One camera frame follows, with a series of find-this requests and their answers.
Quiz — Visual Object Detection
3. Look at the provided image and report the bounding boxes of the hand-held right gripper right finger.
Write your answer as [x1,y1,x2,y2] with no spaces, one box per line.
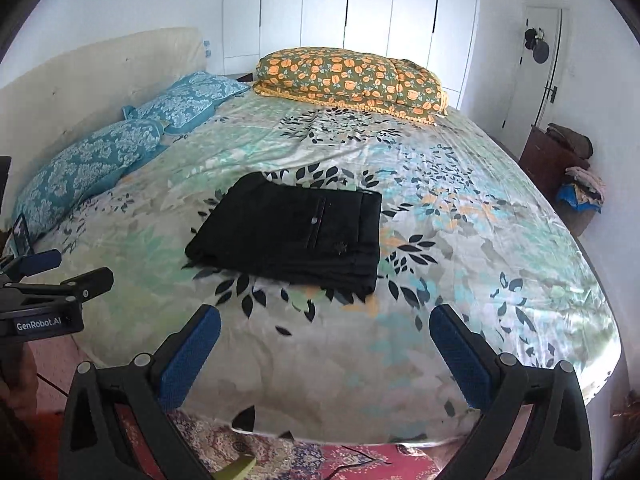
[428,304,593,480]

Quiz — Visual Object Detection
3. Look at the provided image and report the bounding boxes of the black pants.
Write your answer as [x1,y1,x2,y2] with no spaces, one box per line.
[185,171,383,297]

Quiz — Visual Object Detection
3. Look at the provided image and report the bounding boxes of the leaf print bed sheet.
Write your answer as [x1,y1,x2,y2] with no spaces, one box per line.
[27,92,623,446]

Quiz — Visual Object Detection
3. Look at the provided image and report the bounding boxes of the cream headboard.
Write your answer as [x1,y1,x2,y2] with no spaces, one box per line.
[0,27,208,201]

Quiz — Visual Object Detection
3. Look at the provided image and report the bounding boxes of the orange floral quilt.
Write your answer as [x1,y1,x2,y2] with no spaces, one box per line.
[252,48,449,125]

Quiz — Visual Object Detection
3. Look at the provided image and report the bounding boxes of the teal patterned pillow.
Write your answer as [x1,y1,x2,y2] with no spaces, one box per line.
[122,71,251,136]
[12,119,171,241]

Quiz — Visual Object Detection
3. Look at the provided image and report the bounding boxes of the brown cabinet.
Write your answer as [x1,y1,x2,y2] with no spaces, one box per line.
[518,125,601,238]

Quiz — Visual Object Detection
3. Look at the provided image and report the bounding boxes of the white door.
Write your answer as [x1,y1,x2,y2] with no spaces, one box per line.
[500,4,571,131]

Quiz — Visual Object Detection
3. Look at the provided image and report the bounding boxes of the person's left forearm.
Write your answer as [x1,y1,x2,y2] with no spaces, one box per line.
[0,345,41,480]

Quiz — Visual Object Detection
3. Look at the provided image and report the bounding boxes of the white wardrobe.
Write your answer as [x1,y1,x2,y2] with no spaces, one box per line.
[222,0,481,108]

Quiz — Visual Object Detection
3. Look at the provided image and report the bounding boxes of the pile of clothes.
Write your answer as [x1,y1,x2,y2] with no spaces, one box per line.
[545,122,606,209]

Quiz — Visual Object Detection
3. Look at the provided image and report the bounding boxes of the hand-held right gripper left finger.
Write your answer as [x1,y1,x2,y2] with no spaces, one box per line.
[59,304,222,480]

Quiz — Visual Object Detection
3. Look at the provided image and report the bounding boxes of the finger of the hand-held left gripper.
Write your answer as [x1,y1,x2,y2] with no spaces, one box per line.
[0,249,63,283]
[0,267,115,308]

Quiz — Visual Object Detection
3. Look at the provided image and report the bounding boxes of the black hanging door items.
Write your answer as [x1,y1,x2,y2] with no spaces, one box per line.
[523,26,551,64]

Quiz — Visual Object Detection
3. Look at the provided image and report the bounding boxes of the black smartphone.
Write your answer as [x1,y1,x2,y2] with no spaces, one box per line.
[10,213,33,256]

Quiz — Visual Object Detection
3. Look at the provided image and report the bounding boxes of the red patterned rug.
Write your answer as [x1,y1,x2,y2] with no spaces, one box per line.
[115,402,481,480]

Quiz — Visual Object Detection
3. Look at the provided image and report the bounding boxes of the yellow green object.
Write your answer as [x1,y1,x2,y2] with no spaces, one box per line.
[212,455,257,480]

